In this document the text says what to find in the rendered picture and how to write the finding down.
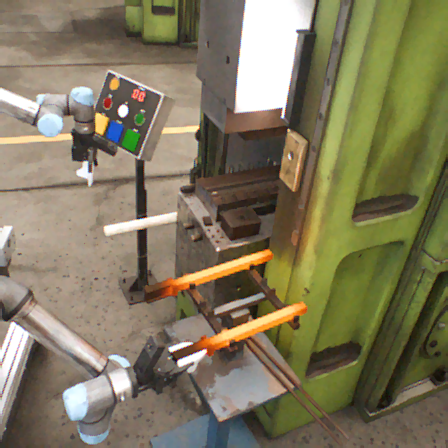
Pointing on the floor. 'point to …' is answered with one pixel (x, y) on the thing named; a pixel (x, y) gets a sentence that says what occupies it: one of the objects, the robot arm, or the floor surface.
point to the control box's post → (140, 214)
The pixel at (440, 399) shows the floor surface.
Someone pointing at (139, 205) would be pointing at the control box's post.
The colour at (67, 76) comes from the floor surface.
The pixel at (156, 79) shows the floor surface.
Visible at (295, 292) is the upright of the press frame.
